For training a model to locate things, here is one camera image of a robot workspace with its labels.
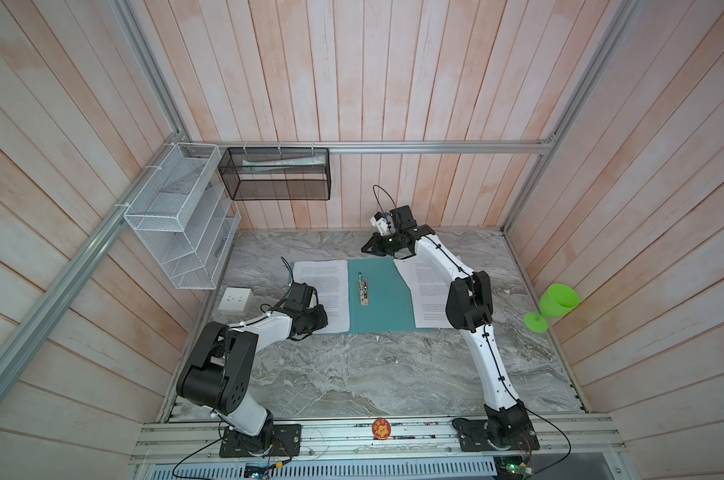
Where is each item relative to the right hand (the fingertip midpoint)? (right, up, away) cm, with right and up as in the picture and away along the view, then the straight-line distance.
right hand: (362, 248), depth 101 cm
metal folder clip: (0, -15, 0) cm, 15 cm away
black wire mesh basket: (-30, +27, +4) cm, 40 cm away
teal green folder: (+6, -18, -3) cm, 19 cm away
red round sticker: (+4, -48, -26) cm, 54 cm away
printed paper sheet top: (-11, -12, +4) cm, 17 cm away
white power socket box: (-41, -18, -5) cm, 45 cm away
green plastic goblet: (+53, -16, -20) cm, 59 cm away
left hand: (-12, -25, -7) cm, 28 cm away
